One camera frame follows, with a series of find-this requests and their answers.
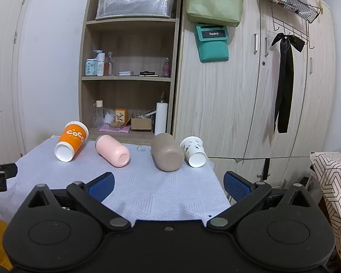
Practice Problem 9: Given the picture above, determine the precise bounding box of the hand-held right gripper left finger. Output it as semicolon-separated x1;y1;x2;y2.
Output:
19;172;131;231

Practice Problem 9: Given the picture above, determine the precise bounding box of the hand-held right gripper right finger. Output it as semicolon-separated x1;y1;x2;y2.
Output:
207;171;321;231

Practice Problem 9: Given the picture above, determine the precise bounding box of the pink cup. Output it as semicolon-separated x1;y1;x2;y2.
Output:
95;134;130;168

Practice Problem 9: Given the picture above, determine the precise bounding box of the orange paper cup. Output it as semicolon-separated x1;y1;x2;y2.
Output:
55;121;89;162

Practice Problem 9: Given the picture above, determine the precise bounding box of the white floral paper cup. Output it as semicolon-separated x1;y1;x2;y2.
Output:
180;136;207;168

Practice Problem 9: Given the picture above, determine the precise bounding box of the taupe cup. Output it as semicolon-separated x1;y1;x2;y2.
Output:
151;133;185;172

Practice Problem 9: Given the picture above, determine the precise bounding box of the white textured tablecloth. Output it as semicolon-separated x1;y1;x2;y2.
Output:
0;135;231;226

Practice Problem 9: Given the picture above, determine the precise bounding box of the pink flat box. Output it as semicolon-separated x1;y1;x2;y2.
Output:
99;124;131;134

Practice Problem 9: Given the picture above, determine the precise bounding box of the clear bottle beige cap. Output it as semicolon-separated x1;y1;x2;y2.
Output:
92;100;104;129

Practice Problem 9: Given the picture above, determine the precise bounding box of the small wooden printed box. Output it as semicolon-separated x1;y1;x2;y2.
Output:
115;108;129;124

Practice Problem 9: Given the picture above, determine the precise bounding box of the cardboard box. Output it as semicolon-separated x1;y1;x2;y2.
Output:
131;117;153;131

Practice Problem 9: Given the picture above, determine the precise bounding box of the light wooden wardrobe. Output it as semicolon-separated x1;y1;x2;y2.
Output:
172;0;337;190

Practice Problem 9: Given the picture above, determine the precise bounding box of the white paper roll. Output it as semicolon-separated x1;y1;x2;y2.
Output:
154;102;168;136

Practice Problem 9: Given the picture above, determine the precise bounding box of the geometric patterned cloth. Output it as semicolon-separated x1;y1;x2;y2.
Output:
310;151;341;273

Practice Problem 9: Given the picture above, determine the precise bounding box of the white door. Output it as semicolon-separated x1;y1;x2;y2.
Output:
0;0;36;166

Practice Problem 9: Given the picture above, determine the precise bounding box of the black ribbon bow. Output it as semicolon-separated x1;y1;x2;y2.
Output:
271;33;306;134

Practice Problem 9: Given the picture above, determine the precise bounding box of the white blue jar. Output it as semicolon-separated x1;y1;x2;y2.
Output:
85;59;98;77

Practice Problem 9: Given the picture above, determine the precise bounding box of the clear bottle red liquid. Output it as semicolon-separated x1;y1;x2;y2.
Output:
105;52;116;76

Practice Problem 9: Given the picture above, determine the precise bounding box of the white pump bottle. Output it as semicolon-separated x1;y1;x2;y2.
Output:
94;50;106;77

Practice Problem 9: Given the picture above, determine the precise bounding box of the teal pouch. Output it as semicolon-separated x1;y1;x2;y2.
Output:
195;23;230;63

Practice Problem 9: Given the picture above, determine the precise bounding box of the wooden open shelf unit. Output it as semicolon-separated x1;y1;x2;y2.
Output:
78;0;183;145

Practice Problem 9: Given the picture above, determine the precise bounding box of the green padded bag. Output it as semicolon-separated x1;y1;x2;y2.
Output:
186;0;244;27

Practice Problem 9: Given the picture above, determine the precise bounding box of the grey fabric storage box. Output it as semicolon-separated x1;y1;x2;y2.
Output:
96;0;175;21

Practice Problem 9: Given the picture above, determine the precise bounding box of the black wire hook rack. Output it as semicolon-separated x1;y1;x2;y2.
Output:
272;6;316;51

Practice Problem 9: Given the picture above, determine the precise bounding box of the black wire basket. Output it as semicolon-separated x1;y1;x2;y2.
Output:
254;0;322;24

